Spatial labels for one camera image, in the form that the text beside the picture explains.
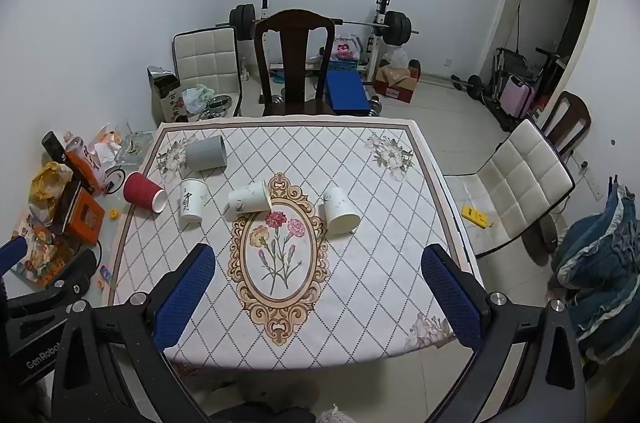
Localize yellow plastic bag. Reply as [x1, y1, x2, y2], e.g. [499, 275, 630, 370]
[29, 162, 73, 224]

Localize metal bowls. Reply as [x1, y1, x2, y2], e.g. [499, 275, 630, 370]
[200, 96, 236, 119]

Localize grey cup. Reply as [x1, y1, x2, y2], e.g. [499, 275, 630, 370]
[184, 134, 228, 174]

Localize red ribbed paper cup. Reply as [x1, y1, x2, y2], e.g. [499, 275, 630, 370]
[123, 172, 167, 214]

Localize blue cushion pile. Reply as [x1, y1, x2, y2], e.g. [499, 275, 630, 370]
[550, 186, 640, 364]

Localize small black barbell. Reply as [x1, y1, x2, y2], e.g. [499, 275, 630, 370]
[450, 74, 483, 96]

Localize dark wooden chair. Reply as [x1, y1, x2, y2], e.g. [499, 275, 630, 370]
[537, 90, 592, 159]
[253, 9, 336, 119]

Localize brown cardboard box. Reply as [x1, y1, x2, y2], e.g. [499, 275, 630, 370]
[375, 59, 422, 104]

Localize black box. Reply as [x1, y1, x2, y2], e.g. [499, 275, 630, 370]
[41, 130, 68, 164]

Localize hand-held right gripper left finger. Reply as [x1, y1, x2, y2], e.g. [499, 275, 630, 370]
[50, 243, 217, 423]

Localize floral printed tablecloth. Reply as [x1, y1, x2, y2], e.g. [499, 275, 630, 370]
[102, 116, 483, 371]

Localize pink suitcase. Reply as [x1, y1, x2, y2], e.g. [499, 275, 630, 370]
[500, 73, 538, 116]

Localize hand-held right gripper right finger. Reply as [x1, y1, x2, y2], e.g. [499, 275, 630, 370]
[421, 243, 588, 423]

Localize brown printed carton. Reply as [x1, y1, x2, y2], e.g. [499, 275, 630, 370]
[147, 66, 188, 124]

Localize pink printed bag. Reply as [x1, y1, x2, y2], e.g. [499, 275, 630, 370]
[327, 36, 363, 64]

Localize white printed paper cup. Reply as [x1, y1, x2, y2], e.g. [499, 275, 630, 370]
[227, 180, 272, 220]
[321, 186, 361, 234]

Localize clear glass tray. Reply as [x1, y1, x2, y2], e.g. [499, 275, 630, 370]
[116, 130, 153, 166]

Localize long orange box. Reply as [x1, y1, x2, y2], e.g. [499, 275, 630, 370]
[65, 150, 101, 191]

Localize yellow tool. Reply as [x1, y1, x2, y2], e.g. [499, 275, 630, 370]
[461, 206, 491, 229]

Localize pale green plastic bag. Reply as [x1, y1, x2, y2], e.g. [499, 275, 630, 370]
[181, 84, 216, 114]

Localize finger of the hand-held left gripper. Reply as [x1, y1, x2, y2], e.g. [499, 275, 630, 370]
[0, 235, 29, 279]
[7, 248, 98, 320]

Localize blue bench pad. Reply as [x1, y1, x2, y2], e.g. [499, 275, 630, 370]
[325, 70, 371, 116]

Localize colourful printed bag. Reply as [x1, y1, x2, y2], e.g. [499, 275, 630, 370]
[12, 213, 86, 286]

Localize white squat rack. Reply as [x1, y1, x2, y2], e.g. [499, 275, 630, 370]
[257, 0, 396, 86]

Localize white padded chair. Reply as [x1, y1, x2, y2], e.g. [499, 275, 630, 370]
[172, 27, 244, 120]
[442, 118, 576, 259]

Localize black folding cart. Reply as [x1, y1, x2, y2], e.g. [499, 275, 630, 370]
[492, 47, 533, 104]

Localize white cup black brush print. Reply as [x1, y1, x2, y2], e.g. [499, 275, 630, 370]
[179, 178, 210, 224]

